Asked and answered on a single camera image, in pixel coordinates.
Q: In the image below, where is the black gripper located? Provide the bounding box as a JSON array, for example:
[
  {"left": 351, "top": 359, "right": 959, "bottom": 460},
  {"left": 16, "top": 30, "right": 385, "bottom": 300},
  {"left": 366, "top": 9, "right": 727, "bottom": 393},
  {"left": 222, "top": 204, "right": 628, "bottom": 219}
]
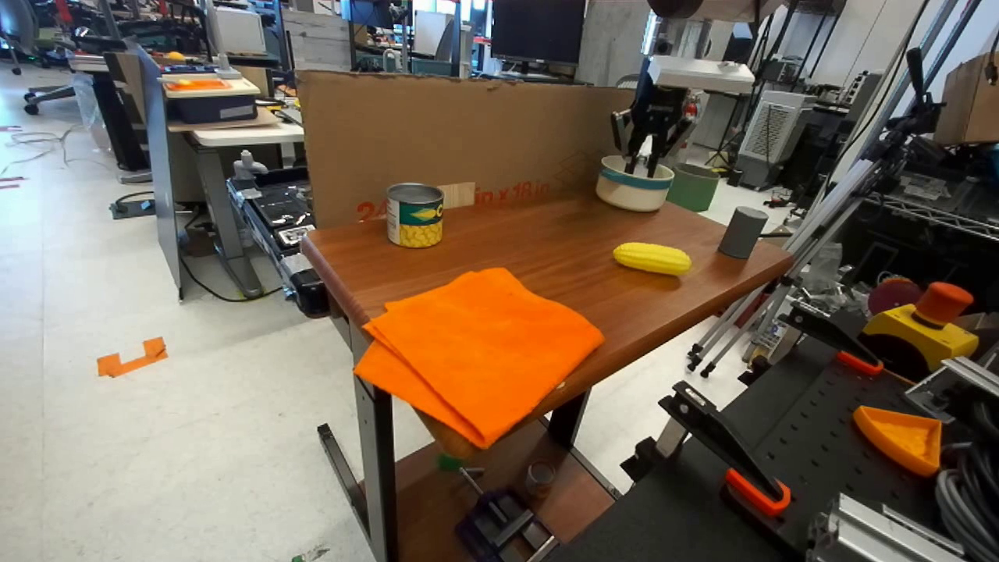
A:
[{"left": 618, "top": 81, "right": 697, "bottom": 182}]

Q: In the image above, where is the white bowl with teal band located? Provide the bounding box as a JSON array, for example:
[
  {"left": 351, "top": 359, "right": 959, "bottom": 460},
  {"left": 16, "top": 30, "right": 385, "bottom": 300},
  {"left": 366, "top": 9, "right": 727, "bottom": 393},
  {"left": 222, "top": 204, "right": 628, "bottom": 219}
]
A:
[{"left": 592, "top": 153, "right": 677, "bottom": 215}]

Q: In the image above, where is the green plastic bin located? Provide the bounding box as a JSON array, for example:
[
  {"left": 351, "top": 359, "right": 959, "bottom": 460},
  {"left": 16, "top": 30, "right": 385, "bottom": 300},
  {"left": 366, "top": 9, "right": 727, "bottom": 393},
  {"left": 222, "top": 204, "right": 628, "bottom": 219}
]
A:
[{"left": 665, "top": 163, "right": 723, "bottom": 215}]

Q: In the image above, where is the yellow banana toy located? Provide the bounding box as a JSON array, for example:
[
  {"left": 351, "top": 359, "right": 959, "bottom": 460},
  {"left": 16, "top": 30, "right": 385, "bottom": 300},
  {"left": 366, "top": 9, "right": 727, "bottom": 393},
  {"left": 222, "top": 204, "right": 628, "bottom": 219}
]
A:
[{"left": 609, "top": 239, "right": 693, "bottom": 278}]

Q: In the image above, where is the grey cylinder cup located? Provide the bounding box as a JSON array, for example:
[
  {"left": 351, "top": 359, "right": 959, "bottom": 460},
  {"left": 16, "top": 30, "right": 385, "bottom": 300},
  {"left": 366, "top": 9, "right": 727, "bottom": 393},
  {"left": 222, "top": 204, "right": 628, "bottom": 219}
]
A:
[{"left": 715, "top": 204, "right": 772, "bottom": 263}]

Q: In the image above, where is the black computer monitor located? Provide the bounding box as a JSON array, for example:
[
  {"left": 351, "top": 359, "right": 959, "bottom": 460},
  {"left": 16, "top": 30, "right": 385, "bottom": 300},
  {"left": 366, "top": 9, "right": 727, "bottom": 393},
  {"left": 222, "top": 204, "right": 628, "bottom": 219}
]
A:
[{"left": 490, "top": 0, "right": 588, "bottom": 66}]

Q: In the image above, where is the brown cardboard back panel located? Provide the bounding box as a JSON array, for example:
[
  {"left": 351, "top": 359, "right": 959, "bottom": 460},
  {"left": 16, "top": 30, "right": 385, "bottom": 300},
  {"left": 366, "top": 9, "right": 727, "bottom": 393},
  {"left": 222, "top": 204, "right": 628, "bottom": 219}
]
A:
[{"left": 295, "top": 67, "right": 637, "bottom": 230}]

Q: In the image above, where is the tin can with yellow label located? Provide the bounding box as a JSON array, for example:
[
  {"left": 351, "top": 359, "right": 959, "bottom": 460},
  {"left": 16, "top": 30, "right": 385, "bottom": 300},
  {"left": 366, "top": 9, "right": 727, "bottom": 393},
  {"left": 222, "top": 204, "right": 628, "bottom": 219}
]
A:
[{"left": 385, "top": 182, "right": 445, "bottom": 248}]

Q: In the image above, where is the orange folded cloth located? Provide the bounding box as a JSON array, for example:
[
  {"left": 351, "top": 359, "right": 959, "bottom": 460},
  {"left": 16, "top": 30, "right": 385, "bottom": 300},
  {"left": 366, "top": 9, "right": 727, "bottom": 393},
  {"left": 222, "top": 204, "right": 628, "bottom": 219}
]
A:
[{"left": 352, "top": 266, "right": 609, "bottom": 453}]

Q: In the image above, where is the dark red ball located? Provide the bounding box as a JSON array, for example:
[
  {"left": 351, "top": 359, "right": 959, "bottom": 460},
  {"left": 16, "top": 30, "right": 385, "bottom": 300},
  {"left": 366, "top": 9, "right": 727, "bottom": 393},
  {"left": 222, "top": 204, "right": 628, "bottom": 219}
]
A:
[{"left": 869, "top": 275, "right": 925, "bottom": 315}]

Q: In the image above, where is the cardboard box on shelf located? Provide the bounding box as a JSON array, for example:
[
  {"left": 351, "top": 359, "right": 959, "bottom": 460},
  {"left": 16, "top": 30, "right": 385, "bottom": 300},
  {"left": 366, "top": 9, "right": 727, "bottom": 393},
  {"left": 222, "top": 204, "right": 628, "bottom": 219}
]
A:
[{"left": 934, "top": 54, "right": 999, "bottom": 145}]

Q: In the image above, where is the yellow emergency stop box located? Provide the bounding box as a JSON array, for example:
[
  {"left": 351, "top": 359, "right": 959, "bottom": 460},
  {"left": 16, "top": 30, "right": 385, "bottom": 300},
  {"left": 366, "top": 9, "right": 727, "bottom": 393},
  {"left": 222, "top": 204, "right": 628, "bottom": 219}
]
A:
[{"left": 858, "top": 278, "right": 984, "bottom": 370}]

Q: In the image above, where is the black perforated base board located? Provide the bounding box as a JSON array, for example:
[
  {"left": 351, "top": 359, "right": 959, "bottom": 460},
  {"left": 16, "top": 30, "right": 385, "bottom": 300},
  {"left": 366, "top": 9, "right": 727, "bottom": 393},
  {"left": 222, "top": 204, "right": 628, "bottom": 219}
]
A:
[{"left": 550, "top": 330, "right": 999, "bottom": 562}]

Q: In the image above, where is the orange plastic wedge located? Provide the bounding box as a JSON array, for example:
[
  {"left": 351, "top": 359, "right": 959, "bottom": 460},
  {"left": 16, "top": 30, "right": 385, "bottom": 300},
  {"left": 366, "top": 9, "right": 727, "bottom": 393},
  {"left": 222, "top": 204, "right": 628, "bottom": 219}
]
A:
[{"left": 850, "top": 401, "right": 945, "bottom": 478}]

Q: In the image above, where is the grey desk with white top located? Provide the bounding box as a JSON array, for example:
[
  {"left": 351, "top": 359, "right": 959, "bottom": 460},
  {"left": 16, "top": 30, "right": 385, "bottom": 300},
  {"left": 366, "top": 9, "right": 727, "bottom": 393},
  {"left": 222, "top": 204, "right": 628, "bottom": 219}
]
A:
[{"left": 185, "top": 121, "right": 310, "bottom": 300}]

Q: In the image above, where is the black case with orange lid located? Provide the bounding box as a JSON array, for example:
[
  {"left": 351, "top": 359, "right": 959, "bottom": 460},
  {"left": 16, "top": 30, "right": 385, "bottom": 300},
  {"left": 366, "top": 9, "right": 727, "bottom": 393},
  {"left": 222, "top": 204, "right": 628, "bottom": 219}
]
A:
[{"left": 158, "top": 67, "right": 261, "bottom": 124}]

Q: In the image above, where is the grey partition panel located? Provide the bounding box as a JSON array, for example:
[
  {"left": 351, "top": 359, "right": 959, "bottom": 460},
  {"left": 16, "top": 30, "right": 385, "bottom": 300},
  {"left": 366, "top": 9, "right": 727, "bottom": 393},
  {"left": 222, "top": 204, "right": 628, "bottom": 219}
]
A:
[{"left": 130, "top": 44, "right": 192, "bottom": 302}]

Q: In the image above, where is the aluminium profile rail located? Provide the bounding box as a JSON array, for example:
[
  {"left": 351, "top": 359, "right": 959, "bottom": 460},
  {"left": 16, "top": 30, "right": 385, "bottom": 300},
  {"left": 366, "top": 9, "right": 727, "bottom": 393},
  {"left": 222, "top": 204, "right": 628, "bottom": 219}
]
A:
[
  {"left": 902, "top": 354, "right": 999, "bottom": 420},
  {"left": 806, "top": 490, "right": 972, "bottom": 562}
]

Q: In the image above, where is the black metal table frame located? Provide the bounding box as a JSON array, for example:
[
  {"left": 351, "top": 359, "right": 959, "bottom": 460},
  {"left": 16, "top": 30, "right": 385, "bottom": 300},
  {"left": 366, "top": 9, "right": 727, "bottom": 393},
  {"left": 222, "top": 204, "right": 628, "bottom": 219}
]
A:
[{"left": 315, "top": 300, "right": 595, "bottom": 562}]

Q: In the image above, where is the bundle of cables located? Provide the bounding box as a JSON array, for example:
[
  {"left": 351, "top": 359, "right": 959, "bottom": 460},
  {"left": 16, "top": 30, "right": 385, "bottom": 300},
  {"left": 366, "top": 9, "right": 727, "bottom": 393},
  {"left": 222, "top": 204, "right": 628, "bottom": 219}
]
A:
[{"left": 934, "top": 398, "right": 999, "bottom": 562}]

